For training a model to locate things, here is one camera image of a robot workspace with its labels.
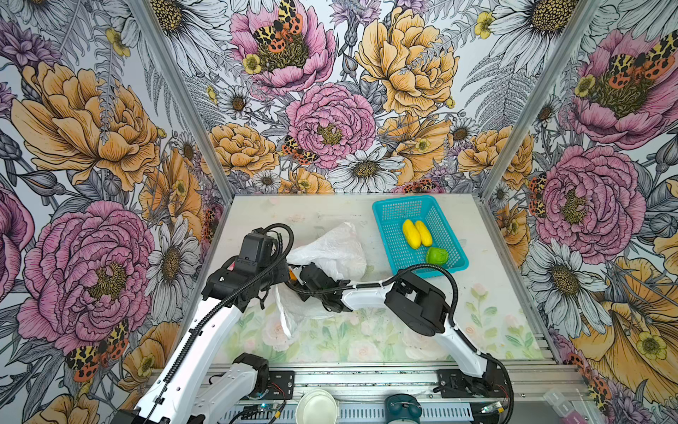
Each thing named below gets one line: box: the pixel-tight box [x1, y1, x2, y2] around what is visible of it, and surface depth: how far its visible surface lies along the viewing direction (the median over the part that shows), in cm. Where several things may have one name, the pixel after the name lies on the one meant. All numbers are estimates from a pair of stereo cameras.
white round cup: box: [294, 388, 339, 424], surface depth 72 cm
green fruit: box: [425, 247, 449, 265], surface depth 98 cm
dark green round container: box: [384, 393, 423, 424], surface depth 66 cm
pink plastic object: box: [542, 390, 589, 424], surface depth 71 cm
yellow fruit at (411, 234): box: [402, 219, 422, 250], surface depth 104 cm
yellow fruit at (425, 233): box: [414, 220, 433, 247], surface depth 106 cm
